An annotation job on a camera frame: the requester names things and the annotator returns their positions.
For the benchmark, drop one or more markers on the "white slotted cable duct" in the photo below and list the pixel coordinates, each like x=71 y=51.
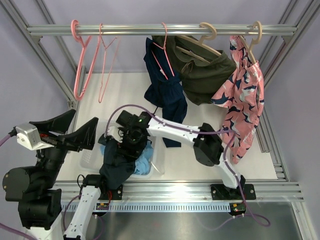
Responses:
x=163 y=207

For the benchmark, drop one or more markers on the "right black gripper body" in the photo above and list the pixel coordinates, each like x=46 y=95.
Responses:
x=123 y=147

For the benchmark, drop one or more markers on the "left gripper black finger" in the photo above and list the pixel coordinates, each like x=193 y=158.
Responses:
x=59 y=124
x=82 y=139

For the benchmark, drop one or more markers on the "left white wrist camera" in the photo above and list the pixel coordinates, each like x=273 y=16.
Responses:
x=28 y=136

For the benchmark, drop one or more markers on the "pink patterned shorts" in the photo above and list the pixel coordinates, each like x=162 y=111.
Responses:
x=243 y=95

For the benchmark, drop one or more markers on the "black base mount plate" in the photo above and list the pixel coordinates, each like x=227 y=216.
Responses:
x=114 y=194
x=221 y=192

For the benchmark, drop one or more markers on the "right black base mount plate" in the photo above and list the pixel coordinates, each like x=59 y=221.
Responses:
x=221 y=192

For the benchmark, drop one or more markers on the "aluminium hanging rail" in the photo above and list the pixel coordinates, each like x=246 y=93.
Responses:
x=159 y=29

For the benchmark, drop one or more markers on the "dark navy shorts with zipper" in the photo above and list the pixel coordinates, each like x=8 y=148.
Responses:
x=116 y=168

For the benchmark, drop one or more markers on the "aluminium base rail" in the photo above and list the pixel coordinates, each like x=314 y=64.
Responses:
x=200 y=191

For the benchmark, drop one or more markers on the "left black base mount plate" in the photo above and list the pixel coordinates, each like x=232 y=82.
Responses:
x=114 y=194

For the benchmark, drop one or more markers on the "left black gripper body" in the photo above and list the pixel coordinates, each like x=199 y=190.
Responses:
x=52 y=139

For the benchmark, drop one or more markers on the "navy drawstring shorts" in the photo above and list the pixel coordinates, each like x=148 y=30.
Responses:
x=165 y=91

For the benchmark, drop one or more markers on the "white plastic basket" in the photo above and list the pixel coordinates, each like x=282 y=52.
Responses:
x=92 y=160

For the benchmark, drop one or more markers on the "thin pink wire hanger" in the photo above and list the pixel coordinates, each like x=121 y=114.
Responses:
x=164 y=47
x=106 y=77

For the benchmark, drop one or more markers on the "light blue shorts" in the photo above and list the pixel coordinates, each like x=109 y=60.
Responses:
x=143 y=163

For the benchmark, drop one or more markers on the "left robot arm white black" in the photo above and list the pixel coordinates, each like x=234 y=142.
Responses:
x=32 y=187

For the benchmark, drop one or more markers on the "thick pink plastic hanger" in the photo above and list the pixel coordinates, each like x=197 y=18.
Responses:
x=84 y=45

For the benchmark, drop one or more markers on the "wooden hanger with olive shorts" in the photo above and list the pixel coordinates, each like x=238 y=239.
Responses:
x=200 y=42

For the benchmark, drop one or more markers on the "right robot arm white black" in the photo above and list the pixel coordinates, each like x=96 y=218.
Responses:
x=132 y=132

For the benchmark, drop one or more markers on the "olive green shorts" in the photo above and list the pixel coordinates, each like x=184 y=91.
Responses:
x=200 y=80

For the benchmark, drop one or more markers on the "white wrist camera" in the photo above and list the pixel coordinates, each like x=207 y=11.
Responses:
x=28 y=136
x=115 y=133

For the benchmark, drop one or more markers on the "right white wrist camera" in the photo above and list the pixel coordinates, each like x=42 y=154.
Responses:
x=115 y=133

